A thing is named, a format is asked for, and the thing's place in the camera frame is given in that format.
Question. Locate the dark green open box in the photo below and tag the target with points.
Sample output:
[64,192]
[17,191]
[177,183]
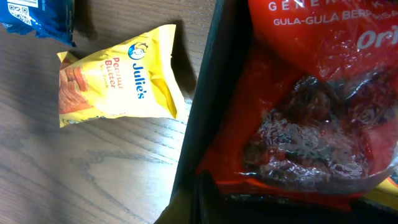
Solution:
[229,42]

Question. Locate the yellow orange snack packet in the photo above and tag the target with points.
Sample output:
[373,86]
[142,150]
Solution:
[134,79]

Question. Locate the long blue snack bar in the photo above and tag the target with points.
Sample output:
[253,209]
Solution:
[47,18]

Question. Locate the yellow Hacks candy bag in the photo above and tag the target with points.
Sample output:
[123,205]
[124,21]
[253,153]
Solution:
[385,193]

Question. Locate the red Hacks candy bag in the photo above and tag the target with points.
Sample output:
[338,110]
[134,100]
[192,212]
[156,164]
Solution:
[314,113]

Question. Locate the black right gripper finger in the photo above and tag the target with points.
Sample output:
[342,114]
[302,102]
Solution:
[208,206]

